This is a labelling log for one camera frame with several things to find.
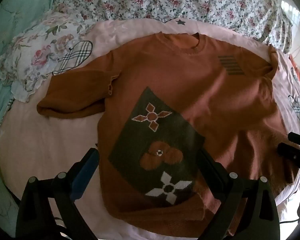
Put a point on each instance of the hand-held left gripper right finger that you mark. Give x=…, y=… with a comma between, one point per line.
x=210, y=166

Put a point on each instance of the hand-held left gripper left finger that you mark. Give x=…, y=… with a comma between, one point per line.
x=84, y=173

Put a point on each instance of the rust brown knit sweater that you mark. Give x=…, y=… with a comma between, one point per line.
x=177, y=80

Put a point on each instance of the pink printed bedsheet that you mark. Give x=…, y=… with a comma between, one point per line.
x=52, y=142

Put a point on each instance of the large-flower ruffled pillow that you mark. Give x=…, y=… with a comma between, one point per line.
x=40, y=55

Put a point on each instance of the teal floral blanket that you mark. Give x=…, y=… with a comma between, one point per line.
x=15, y=10

